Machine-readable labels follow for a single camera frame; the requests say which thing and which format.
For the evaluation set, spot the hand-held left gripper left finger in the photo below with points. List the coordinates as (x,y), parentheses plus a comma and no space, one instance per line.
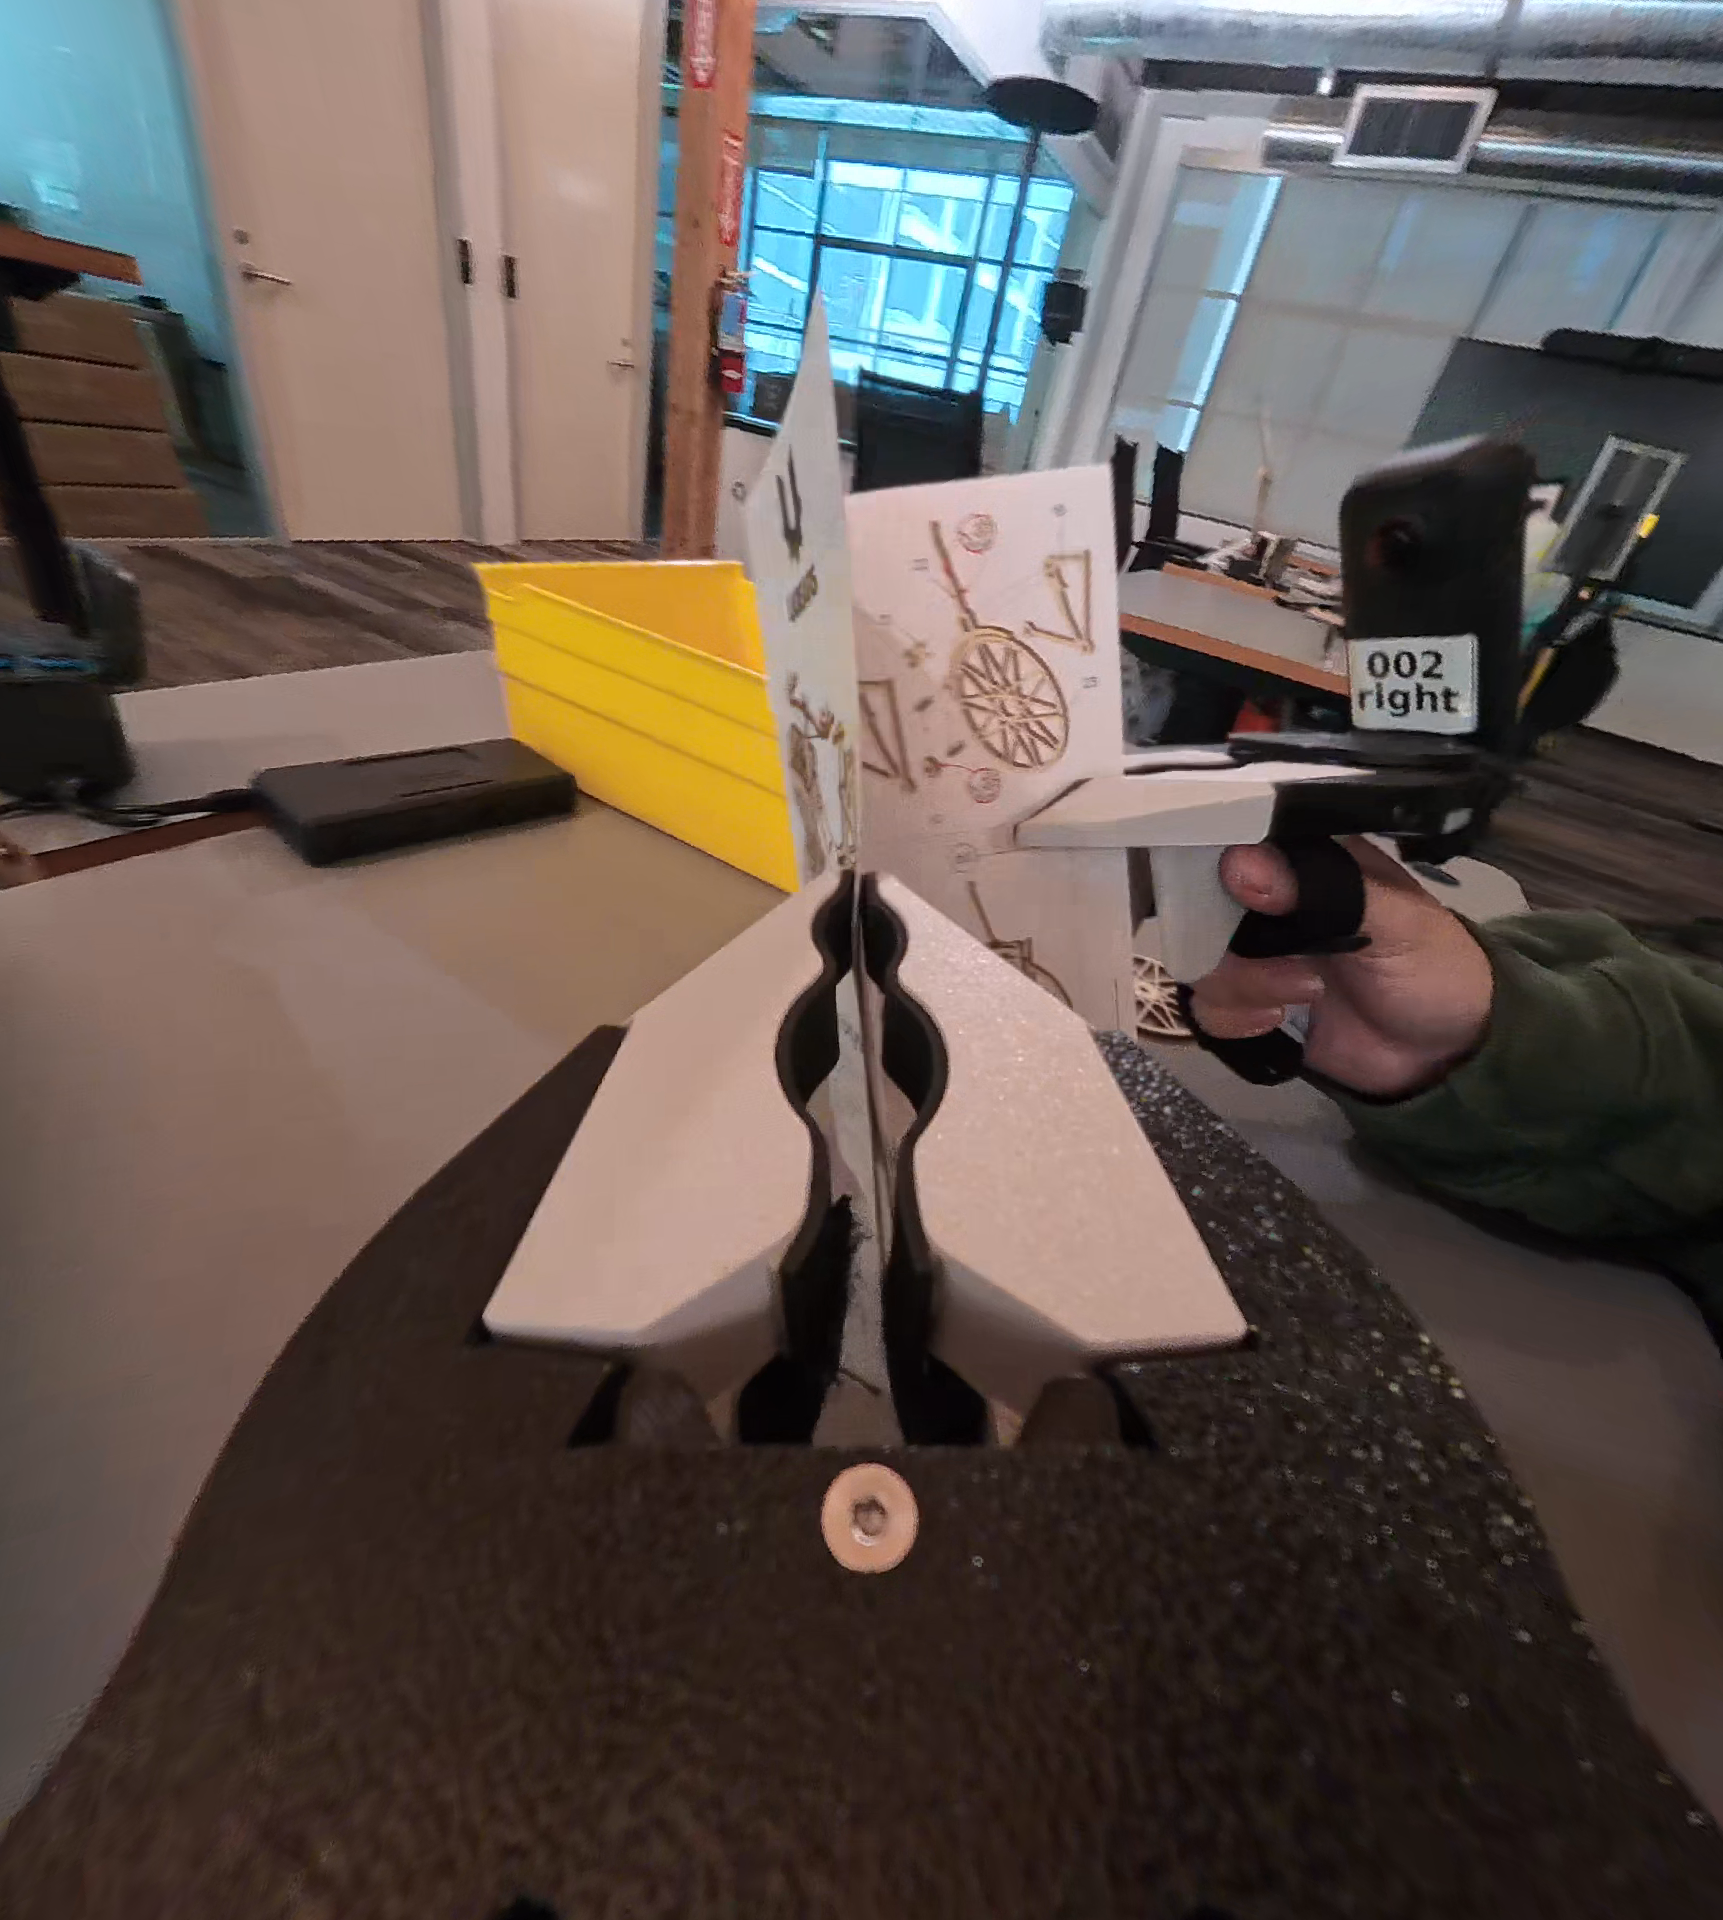
(666,1171)

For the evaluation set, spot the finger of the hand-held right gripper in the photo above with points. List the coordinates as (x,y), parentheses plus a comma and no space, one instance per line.
(1162,812)
(1236,765)

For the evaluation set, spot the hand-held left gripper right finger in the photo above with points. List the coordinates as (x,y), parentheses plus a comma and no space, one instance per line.
(1072,1184)

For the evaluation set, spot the white instruction leaflet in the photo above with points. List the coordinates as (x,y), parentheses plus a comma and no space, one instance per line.
(1012,600)

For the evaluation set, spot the distant wooden-edged desk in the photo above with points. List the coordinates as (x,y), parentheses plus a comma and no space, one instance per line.
(1222,631)

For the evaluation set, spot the person's right hand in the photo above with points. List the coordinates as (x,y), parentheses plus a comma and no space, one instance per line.
(1402,991)

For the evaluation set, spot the black video bar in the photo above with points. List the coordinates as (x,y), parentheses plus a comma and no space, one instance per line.
(1650,355)

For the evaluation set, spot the white air vent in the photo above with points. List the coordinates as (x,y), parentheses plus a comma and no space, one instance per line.
(1414,128)

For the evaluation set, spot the black flat power bank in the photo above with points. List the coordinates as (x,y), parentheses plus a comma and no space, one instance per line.
(410,794)

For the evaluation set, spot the yellow plastic bin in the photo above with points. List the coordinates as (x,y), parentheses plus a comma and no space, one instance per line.
(652,704)

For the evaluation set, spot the black floor lamp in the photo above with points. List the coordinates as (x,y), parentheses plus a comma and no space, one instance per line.
(1042,105)

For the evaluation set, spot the red fire extinguisher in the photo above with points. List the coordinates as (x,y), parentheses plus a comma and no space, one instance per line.
(730,338)

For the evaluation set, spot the black hub with blue ports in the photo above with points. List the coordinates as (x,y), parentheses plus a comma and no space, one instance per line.
(44,704)

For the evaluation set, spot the white door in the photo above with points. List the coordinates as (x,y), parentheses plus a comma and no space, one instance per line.
(576,270)
(336,270)

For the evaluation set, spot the stack of cardboard boxes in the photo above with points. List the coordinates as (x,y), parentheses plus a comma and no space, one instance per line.
(110,420)

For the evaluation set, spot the black wall speaker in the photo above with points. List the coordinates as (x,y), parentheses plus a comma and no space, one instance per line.
(1066,308)

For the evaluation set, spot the narrow silver air duct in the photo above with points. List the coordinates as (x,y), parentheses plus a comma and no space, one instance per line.
(1656,152)

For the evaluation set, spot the silver ribbed air duct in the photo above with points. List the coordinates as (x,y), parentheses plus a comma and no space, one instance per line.
(1402,23)

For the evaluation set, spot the wooden post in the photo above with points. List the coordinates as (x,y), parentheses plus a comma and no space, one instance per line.
(708,270)

